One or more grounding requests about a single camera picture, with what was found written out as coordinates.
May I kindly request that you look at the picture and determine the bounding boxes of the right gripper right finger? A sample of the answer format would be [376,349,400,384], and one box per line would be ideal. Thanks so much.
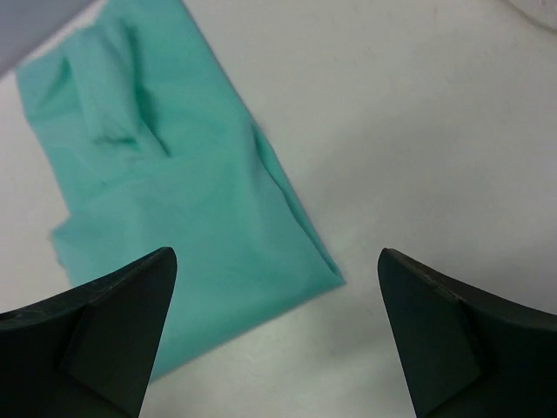
[378,248,556,417]

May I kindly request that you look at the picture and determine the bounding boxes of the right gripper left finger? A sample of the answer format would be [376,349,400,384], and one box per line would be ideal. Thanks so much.
[1,247,178,417]

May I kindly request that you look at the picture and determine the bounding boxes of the mint green t-shirt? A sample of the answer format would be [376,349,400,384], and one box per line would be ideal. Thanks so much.
[16,1,343,377]

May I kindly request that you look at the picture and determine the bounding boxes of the white perforated plastic basket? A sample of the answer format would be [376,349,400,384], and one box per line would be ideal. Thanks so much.
[508,0,557,31]

